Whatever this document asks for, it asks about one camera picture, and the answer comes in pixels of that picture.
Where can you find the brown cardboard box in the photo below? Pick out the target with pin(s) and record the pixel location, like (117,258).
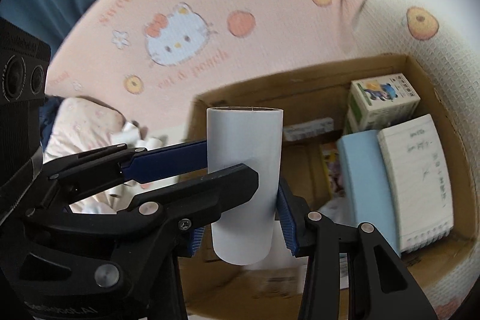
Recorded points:
(272,288)

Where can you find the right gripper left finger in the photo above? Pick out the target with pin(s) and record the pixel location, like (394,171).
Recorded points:
(196,203)

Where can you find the black left tracking camera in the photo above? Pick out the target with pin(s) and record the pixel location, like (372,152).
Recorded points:
(24,62)

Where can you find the white paper roll tube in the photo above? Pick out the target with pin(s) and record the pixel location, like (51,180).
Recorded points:
(248,138)

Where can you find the small white printed box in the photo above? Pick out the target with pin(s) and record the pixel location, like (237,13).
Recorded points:
(309,129)

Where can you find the white green product box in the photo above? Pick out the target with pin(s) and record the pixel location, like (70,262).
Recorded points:
(379,102)

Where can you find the light blue flat box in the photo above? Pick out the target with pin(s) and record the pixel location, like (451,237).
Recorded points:
(368,196)

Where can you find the colourful picture card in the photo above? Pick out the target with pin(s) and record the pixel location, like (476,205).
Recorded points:
(332,168)

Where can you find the white lined notepad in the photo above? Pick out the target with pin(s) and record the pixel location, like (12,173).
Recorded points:
(420,185)

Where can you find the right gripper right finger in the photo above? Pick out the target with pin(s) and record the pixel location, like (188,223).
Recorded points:
(379,284)

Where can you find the pink Hello Kitty bedsheet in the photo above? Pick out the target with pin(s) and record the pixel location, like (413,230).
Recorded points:
(148,59)

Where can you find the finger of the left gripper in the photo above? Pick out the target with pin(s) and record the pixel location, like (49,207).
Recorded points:
(100,169)

